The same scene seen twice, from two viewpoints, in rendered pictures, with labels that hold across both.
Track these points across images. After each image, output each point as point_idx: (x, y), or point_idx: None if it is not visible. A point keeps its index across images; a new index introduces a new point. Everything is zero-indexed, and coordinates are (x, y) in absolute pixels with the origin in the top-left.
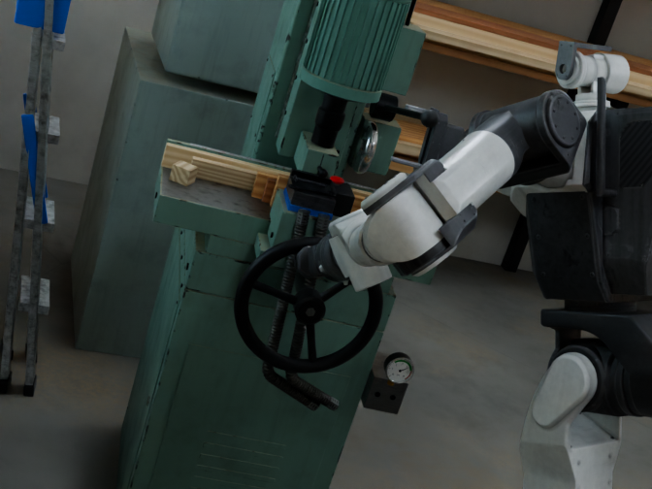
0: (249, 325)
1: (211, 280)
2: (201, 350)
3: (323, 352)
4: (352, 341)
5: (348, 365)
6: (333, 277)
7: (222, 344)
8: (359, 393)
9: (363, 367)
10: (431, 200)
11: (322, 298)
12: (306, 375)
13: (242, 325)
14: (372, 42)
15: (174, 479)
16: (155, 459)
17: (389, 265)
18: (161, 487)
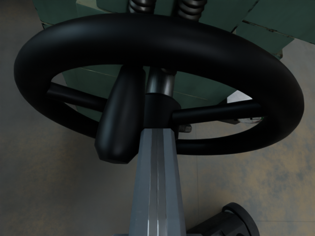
0: (74, 123)
1: (63, 16)
2: (85, 71)
3: (189, 85)
4: (211, 145)
5: (208, 94)
6: None
7: (101, 70)
8: None
9: (220, 96)
10: None
11: (175, 123)
12: (173, 94)
13: (61, 125)
14: None
15: (99, 115)
16: (85, 108)
17: (300, 23)
18: (94, 116)
